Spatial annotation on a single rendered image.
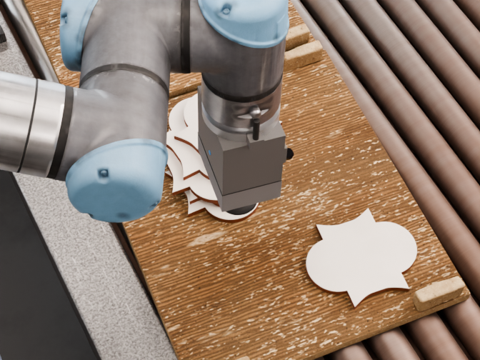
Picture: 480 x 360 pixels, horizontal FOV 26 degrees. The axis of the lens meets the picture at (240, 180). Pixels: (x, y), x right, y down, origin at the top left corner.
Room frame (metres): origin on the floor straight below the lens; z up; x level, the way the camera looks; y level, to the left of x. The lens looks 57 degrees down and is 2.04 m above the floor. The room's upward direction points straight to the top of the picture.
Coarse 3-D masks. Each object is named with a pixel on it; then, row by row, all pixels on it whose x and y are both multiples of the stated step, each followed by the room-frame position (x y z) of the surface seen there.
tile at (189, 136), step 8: (192, 96) 0.83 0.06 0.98; (192, 104) 0.81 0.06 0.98; (184, 112) 0.80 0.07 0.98; (192, 112) 0.80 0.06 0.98; (184, 120) 0.79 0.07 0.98; (192, 120) 0.79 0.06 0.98; (192, 128) 0.78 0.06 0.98; (176, 136) 0.76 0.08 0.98; (184, 136) 0.76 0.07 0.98; (192, 136) 0.76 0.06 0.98; (192, 144) 0.75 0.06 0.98
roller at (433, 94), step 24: (360, 0) 1.05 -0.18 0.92; (360, 24) 1.02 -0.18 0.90; (384, 24) 1.00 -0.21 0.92; (384, 48) 0.97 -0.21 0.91; (408, 48) 0.96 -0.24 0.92; (408, 72) 0.92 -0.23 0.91; (432, 72) 0.92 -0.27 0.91; (432, 96) 0.87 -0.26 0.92; (432, 120) 0.85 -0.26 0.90; (456, 120) 0.83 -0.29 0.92; (456, 144) 0.80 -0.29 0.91
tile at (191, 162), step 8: (176, 104) 0.82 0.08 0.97; (184, 104) 0.82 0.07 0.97; (176, 112) 0.81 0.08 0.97; (176, 120) 0.79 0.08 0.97; (176, 128) 0.78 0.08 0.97; (184, 128) 0.78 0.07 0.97; (168, 136) 0.77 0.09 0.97; (168, 144) 0.76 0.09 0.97; (176, 144) 0.76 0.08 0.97; (184, 144) 0.76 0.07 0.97; (176, 152) 0.74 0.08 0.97; (184, 152) 0.74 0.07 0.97; (192, 152) 0.74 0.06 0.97; (184, 160) 0.73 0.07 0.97; (192, 160) 0.73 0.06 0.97; (200, 160) 0.73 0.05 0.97; (184, 168) 0.72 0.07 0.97; (192, 168) 0.72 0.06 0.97; (200, 168) 0.72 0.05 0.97; (184, 176) 0.71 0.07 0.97; (208, 176) 0.71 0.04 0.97
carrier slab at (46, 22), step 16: (32, 0) 1.03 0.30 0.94; (48, 0) 1.03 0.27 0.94; (32, 16) 1.00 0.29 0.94; (48, 16) 1.00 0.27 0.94; (48, 32) 0.97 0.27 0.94; (48, 48) 0.94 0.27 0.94; (64, 80) 0.89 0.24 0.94; (176, 80) 0.89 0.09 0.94; (192, 80) 0.89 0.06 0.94; (176, 96) 0.87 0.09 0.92
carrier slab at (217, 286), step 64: (320, 64) 0.91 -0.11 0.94; (320, 128) 0.81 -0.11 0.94; (320, 192) 0.71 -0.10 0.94; (384, 192) 0.71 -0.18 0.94; (192, 256) 0.61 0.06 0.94; (256, 256) 0.61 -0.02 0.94; (448, 256) 0.61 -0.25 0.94; (192, 320) 0.53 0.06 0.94; (256, 320) 0.53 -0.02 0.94; (320, 320) 0.53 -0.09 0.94; (384, 320) 0.53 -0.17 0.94
